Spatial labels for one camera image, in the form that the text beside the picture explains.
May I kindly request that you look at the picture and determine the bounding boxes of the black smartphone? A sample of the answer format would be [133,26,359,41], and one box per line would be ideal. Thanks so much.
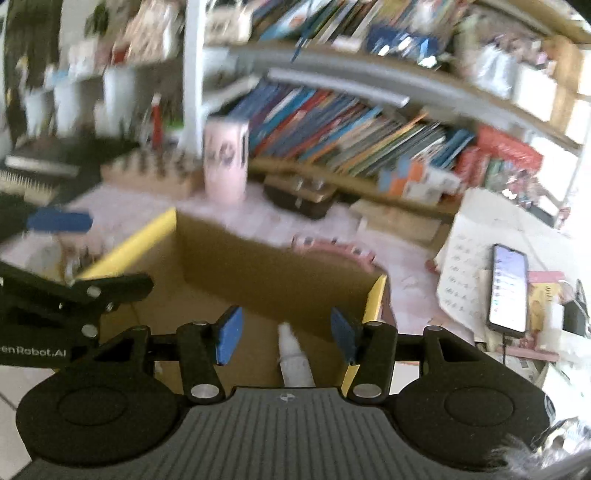
[486,244,529,335]

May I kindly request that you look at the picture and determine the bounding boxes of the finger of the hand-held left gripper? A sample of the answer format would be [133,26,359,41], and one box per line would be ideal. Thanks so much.
[0,191,93,243]
[60,274,154,341]

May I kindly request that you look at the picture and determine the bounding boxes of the white wooden bookshelf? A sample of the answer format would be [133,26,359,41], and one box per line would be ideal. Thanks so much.
[0,0,591,232]

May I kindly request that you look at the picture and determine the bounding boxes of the white plastic bottle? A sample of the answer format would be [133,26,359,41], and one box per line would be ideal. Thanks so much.
[276,323,317,387]

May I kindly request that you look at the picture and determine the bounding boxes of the black pouch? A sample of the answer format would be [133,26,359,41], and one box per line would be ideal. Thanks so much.
[263,174,340,220]

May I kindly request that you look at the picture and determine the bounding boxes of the pink hair band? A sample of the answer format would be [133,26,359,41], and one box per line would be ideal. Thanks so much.
[292,235,376,271]

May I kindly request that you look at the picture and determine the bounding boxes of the red flat box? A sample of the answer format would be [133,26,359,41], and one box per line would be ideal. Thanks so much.
[475,127,543,171]

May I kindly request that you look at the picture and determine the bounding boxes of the dark blue box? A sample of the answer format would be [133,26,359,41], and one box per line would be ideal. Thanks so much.
[367,25,439,56]

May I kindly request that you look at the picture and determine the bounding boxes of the row of slanted books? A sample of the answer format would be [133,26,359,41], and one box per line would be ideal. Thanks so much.
[252,0,462,51]

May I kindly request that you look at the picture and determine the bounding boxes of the dark wall poster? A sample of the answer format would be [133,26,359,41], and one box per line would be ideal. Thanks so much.
[2,0,63,139]

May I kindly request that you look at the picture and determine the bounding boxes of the yellow pink notepad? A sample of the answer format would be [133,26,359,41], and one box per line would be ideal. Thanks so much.
[529,272,564,315]

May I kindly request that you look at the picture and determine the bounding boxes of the red white marker pen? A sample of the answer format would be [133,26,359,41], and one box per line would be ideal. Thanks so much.
[151,95,164,148]

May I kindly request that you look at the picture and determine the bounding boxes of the wooden chessboard box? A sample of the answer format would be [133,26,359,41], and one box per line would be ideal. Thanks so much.
[100,150,206,200]

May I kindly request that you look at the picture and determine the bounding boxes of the row of colourful books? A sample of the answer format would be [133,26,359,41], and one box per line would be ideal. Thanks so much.
[231,78,476,185]

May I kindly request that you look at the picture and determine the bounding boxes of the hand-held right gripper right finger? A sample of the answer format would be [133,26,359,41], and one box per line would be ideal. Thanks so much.
[331,307,497,402]

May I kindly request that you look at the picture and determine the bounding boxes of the black electronic keyboard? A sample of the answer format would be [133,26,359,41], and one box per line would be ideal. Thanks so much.
[0,136,139,217]

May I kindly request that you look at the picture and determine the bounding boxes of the stack of orange white boxes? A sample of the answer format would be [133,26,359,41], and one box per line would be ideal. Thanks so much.
[379,159,462,204]

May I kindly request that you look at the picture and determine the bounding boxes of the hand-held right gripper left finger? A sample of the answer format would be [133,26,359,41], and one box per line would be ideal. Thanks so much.
[92,305,244,401]

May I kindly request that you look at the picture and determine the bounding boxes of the white paper sheets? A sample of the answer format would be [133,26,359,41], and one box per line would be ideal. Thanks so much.
[436,189,573,333]

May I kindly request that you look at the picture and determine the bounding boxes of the yellow cardboard box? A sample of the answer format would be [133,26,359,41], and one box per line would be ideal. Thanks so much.
[55,208,389,398]

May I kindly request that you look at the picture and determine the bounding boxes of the grey fluffy fabric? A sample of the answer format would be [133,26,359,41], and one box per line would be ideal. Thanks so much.
[480,418,591,480]

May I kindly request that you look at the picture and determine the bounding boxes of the pink cylindrical container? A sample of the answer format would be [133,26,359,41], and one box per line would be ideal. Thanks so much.
[203,117,250,204]

